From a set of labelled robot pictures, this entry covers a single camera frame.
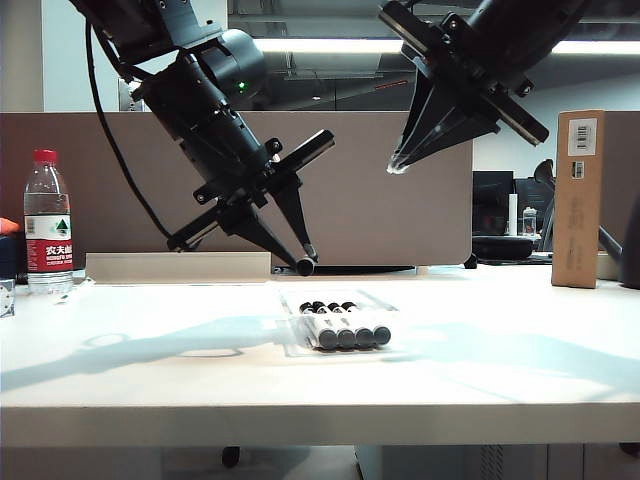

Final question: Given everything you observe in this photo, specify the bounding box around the silver wall switch plate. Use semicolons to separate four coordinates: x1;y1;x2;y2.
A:
118;78;147;113

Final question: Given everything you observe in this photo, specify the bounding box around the black computer monitor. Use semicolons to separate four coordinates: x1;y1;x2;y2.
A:
472;171;516;237

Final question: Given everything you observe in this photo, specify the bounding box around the dark blue object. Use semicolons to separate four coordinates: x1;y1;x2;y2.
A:
0;233;29;287

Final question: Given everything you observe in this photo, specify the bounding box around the white label strip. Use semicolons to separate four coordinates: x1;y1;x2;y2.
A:
51;278;97;307

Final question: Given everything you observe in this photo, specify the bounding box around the water bottle with red label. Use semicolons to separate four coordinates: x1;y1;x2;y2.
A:
23;148;76;297

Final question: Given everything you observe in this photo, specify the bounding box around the beige cable tray strip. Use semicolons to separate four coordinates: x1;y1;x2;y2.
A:
85;251;273;284

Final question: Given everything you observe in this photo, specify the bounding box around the black round cushion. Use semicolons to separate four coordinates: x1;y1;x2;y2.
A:
472;235;536;262

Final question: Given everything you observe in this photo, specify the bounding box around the ceiling light strip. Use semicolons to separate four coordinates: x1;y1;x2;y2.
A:
258;38;640;57

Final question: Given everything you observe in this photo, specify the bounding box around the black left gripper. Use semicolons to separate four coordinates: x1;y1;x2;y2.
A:
166;129;336;270

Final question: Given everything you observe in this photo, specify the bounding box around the brown desk divider panel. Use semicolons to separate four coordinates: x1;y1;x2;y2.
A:
601;110;640;251
0;110;474;269

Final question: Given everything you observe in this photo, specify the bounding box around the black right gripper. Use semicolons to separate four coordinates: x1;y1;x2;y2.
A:
377;0;551;175

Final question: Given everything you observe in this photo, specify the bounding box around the clear plastic packaging box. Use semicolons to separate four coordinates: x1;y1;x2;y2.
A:
276;288;410;360

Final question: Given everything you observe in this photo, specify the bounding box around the black office chair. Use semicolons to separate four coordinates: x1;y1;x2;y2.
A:
515;158;557;254

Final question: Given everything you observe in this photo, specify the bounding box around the tall brown cardboard box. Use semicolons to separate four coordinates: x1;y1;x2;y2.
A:
550;110;605;291

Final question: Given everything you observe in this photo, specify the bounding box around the small white cube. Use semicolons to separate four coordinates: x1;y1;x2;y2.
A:
0;277;17;319

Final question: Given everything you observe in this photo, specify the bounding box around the dark grey curved object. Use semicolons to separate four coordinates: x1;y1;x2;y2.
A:
595;192;640;292

